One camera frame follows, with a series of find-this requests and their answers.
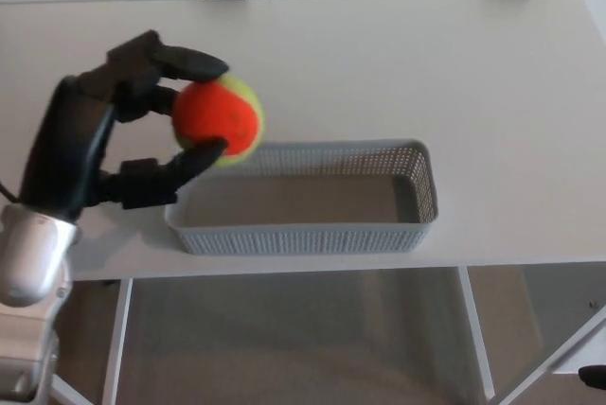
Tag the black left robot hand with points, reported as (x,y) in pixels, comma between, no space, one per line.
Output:
(61,149)

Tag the orange and yellow tennis ball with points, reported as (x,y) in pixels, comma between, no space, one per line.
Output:
(222,111)

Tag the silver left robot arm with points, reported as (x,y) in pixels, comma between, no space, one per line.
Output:
(29,258)

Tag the grey perforated plastic basket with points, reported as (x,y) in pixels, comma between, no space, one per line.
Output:
(303,234)

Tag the white table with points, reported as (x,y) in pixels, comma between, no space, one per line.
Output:
(379,74)

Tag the black round object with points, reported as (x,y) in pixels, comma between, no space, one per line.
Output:
(593,376)

